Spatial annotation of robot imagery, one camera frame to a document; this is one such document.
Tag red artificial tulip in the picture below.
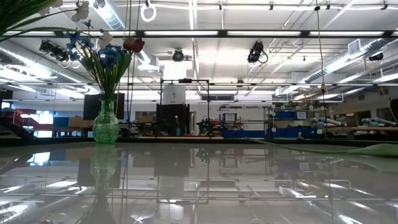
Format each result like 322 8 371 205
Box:
133 37 146 53
123 37 136 53

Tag blue artificial flower bunch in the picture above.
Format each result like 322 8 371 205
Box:
93 43 133 102
65 19 103 102

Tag dark-headed artificial tulip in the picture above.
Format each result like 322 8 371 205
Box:
248 138 398 158

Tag white artificial flower bunch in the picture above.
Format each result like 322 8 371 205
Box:
0 0 107 26

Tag green glass vase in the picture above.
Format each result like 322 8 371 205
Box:
93 99 121 144

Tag white round tank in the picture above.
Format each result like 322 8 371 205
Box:
162 85 187 105

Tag black partition panel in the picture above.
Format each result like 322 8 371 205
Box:
155 103 191 136

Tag blue storage bin row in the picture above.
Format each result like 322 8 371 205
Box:
221 129 315 139

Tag black overhead beam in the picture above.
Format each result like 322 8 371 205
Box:
0 29 398 39

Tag black monitor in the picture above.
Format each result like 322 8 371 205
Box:
83 93 126 121

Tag cardboard box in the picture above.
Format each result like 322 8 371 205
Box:
68 116 94 128

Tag red metal stairs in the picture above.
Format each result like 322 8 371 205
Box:
5 108 53 131

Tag wooden workbench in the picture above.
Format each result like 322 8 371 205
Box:
332 126 398 132

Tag black metal station frame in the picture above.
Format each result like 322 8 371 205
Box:
159 78 210 139

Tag black ceiling camera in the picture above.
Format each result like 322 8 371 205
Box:
39 39 70 63
172 49 185 63
247 40 269 65

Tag white cable loop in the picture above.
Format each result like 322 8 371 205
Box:
140 5 157 23

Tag yellow hanging cable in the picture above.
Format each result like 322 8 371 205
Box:
315 0 329 125

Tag black aluminium table frame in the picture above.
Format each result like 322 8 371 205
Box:
0 136 398 149

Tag silver air duct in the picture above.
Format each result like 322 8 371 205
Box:
0 37 105 94
303 37 398 85

